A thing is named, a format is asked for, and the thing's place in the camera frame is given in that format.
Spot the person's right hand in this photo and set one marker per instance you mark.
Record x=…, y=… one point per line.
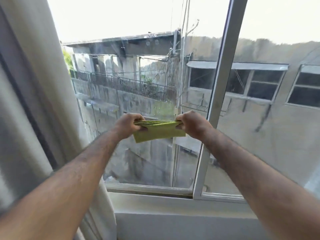
x=193, y=124

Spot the person's left hand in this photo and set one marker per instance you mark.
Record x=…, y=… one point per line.
x=126, y=126

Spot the person's left fingers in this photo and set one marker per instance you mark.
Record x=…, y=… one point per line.
x=140, y=124

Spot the person's right fingers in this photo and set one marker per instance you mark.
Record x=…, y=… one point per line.
x=179, y=123

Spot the green cleaning cloth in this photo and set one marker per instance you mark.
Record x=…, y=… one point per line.
x=160, y=131

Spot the person's left forearm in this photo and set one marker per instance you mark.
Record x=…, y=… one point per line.
x=62, y=187

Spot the person's right forearm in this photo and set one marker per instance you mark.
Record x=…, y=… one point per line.
x=260, y=182

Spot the black metal balcony railing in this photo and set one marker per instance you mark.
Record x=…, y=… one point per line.
x=125, y=84

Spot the grey concrete building with railing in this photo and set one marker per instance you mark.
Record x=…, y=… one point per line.
x=125, y=79

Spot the grey utility pole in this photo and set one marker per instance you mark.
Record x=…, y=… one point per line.
x=183, y=52

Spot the grey building with awning windows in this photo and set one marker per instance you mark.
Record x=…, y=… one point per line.
x=262, y=97

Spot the white window sill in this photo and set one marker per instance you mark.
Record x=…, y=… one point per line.
x=185, y=214

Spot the beige curtain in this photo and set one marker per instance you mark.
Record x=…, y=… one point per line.
x=37, y=117

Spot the white sliding window frame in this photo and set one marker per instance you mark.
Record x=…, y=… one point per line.
x=217, y=102

